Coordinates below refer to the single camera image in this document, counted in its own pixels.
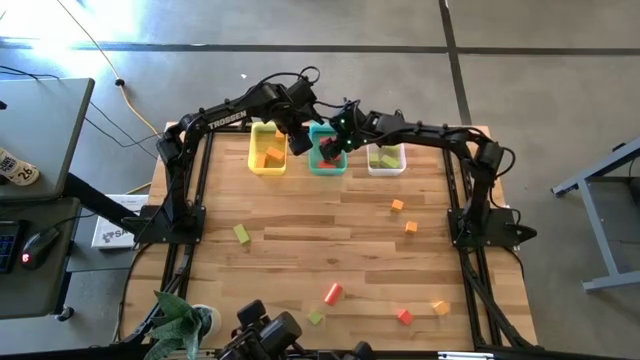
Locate red cylinder block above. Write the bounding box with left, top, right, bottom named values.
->
left=323, top=282, right=345, bottom=307

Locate teal plastic bin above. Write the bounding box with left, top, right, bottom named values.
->
left=307, top=122, right=348, bottom=177

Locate clear plastic bin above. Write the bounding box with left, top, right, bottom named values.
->
left=365, top=134, right=407, bottom=178

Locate yellow plastic bin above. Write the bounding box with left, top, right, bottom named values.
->
left=247, top=121, right=290, bottom=177

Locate black desk support bar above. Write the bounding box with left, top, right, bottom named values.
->
left=62, top=172, right=146, bottom=231

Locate white printed box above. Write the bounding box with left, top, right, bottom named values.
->
left=91, top=193, right=150, bottom=250

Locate white plant pot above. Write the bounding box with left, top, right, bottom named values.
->
left=192, top=304, right=222, bottom=341

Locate silver label plate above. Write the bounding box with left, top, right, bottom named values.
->
left=437, top=351, right=496, bottom=360

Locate green leafy plant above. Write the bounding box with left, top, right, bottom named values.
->
left=142, top=290, right=214, bottom=360

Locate light grey desk top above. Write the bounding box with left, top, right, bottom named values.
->
left=0, top=77, right=96, bottom=202

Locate black computer mouse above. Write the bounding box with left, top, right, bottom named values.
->
left=19, top=227, right=61, bottom=271

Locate black keyboard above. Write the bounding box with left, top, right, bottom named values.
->
left=0, top=219, right=21, bottom=275

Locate dark grey desk top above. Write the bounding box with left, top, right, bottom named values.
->
left=0, top=197, right=82, bottom=321

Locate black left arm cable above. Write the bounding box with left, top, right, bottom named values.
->
left=249, top=65, right=322, bottom=101

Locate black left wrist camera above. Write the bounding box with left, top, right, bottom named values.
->
left=288, top=128, right=315, bottom=157

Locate yellow cable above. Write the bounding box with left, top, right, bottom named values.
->
left=54, top=0, right=162, bottom=195

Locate black floor cable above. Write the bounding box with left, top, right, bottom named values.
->
left=83, top=99, right=164, bottom=161

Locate black aluminium frame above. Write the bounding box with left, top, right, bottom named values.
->
left=114, top=108, right=539, bottom=360

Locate grey metal table frame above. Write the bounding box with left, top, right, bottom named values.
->
left=551, top=135, right=640, bottom=295

